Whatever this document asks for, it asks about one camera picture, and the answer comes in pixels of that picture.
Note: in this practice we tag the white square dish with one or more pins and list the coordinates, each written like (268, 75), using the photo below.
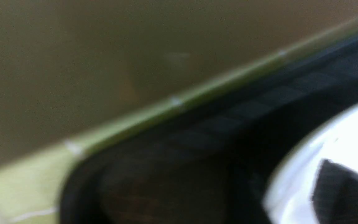
(290, 187)

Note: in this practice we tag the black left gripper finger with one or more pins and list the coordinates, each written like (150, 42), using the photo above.
(335, 194)

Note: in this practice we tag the black serving tray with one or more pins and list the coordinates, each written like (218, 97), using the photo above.
(212, 164)

